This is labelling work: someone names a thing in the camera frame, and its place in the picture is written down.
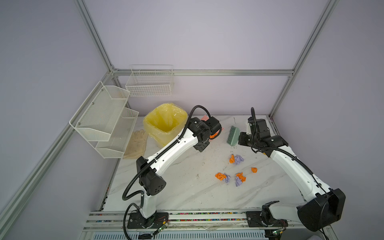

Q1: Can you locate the pink plastic dustpan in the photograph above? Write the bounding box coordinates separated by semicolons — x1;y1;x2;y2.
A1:
201;116;222;134

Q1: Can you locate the green hand brush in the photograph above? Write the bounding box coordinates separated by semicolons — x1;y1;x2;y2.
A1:
227;126;240;147

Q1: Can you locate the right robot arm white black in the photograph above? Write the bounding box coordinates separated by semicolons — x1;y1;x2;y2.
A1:
238;110;346;232

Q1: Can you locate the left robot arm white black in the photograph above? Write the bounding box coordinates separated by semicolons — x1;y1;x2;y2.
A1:
122;105;222;220

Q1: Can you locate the orange purple scrap near dustpan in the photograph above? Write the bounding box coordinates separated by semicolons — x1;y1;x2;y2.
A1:
210;131;220;140

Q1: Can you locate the orange purple scrap near brush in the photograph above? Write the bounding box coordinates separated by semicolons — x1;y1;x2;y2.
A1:
229;155;244;165

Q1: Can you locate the yellow-lined trash bin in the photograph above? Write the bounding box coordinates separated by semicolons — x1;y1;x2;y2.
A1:
143;103;188;148

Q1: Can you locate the orange purple scrap centre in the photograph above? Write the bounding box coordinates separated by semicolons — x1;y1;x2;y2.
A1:
215;173;231;184

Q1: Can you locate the beige rubber glove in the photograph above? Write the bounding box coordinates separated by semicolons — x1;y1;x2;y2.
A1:
123;130;148;159

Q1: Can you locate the lower white mesh shelf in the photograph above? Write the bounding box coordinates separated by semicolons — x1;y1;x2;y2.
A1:
95;108;139;159

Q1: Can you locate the white mesh shelf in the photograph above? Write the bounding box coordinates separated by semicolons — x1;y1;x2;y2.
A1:
69;82;130;142
95;108;139;159

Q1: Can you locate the upper white mesh shelf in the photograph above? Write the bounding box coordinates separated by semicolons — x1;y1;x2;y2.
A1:
69;82;130;142

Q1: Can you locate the white wire basket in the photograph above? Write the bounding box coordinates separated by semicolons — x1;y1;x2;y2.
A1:
126;65;174;97

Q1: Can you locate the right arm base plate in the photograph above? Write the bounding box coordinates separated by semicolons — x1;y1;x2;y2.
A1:
246;211;288;228

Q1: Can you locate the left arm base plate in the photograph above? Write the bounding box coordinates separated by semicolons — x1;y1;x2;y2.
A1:
126;212;169;230

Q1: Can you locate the aluminium front rail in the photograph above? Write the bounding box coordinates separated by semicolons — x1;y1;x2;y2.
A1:
80;209;337;240

